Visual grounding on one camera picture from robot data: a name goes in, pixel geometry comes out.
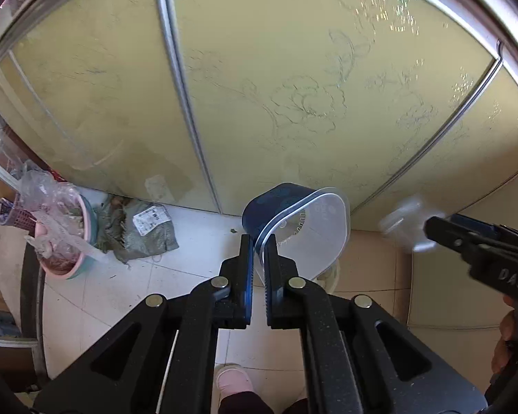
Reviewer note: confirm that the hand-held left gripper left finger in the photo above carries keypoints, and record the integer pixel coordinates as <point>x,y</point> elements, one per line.
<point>243,276</point>

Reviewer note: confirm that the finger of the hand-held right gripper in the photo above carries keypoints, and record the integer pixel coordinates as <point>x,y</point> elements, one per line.
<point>479,223</point>
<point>446,233</point>

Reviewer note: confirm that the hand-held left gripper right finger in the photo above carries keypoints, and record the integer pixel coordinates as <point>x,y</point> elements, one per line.
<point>273,276</point>

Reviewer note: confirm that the white tissue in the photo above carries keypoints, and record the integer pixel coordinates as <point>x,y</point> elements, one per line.
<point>403,226</point>

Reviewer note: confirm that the clear plastic tub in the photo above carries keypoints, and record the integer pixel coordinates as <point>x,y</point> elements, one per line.
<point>293,224</point>

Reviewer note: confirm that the person's right hand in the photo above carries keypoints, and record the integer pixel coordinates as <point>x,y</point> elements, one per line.
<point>504,340</point>

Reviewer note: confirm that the frosted glass sliding door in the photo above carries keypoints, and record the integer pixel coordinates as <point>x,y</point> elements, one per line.
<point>466,146</point>
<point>306,95</point>
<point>90,95</point>

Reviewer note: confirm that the pink slipper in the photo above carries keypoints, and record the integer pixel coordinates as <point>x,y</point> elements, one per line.
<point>233,381</point>

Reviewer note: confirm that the green woven sack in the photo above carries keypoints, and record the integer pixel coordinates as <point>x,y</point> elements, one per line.
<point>142,233</point>

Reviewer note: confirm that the person's leg in maroon pants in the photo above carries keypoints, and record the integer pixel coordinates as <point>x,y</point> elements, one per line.
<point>244,403</point>
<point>294,407</point>

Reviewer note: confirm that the pink plastic basin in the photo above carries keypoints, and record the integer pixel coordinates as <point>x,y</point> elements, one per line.
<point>80,241</point>

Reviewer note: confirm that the clear crumpled plastic bag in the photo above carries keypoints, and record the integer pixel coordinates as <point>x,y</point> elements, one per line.
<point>47,207</point>

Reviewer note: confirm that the dark metal table leg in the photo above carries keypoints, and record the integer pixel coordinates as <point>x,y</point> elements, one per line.
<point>31,310</point>

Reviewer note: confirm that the purple plastic basket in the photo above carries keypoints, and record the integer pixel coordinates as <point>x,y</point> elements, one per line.
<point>17,215</point>

